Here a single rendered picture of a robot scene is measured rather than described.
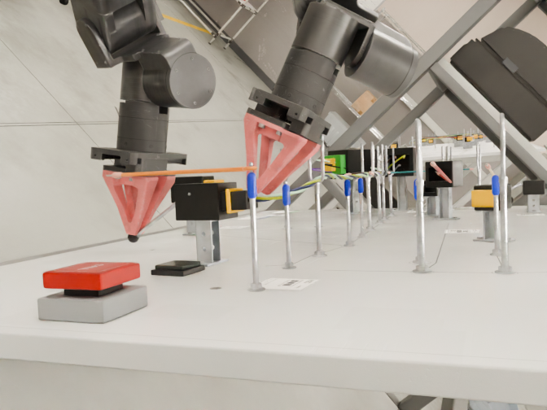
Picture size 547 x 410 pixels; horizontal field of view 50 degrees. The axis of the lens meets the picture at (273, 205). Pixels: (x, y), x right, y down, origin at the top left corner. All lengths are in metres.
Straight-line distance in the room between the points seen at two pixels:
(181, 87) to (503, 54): 1.13
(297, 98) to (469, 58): 1.05
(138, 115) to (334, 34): 0.23
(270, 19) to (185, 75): 7.89
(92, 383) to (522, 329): 0.61
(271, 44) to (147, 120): 7.79
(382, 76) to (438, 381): 0.39
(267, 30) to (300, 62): 7.88
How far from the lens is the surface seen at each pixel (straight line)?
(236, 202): 0.62
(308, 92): 0.60
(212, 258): 0.65
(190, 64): 0.62
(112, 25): 0.65
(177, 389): 0.95
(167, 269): 0.60
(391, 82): 0.64
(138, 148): 0.68
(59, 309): 0.44
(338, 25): 0.62
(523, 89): 1.62
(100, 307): 0.42
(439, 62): 1.59
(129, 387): 0.89
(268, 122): 0.59
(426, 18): 8.18
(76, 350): 0.40
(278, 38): 8.43
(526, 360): 0.32
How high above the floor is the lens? 1.35
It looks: 17 degrees down
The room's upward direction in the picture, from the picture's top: 45 degrees clockwise
